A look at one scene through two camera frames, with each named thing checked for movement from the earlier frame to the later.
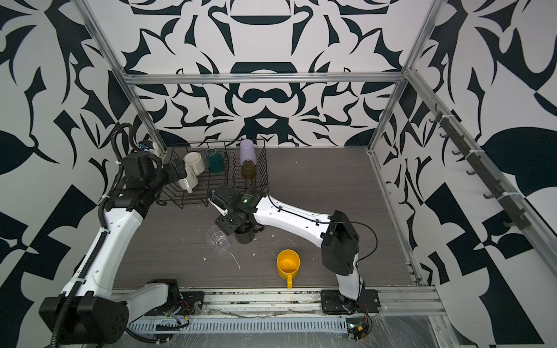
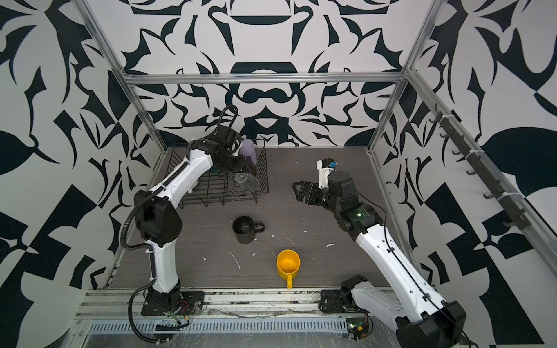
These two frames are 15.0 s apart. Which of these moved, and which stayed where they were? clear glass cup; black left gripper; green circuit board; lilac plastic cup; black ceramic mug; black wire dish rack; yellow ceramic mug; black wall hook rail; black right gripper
Moved: black right gripper; black left gripper; clear glass cup
Stayed: yellow ceramic mug; black wall hook rail; black wire dish rack; lilac plastic cup; green circuit board; black ceramic mug
